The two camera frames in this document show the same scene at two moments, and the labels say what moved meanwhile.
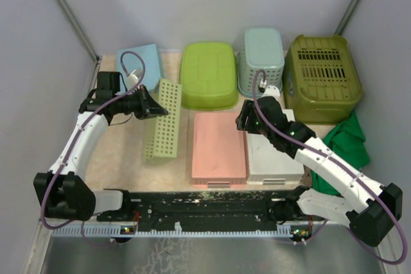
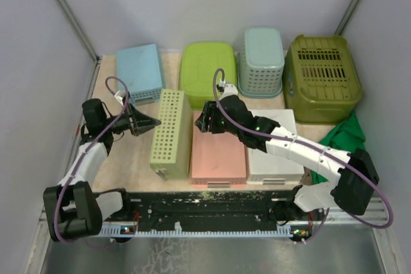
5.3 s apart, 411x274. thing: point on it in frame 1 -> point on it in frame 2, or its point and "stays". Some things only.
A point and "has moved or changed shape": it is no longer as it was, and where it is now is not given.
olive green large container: [321, 85] stays
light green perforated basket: [164, 143] has moved or changed shape
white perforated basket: [266, 164] stays
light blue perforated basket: [263, 51] stays
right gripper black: [244, 120] -> [207, 118]
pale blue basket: [143, 57] stays
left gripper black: [149, 108] -> [140, 122]
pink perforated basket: [218, 150] stays
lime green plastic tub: [208, 77] stays
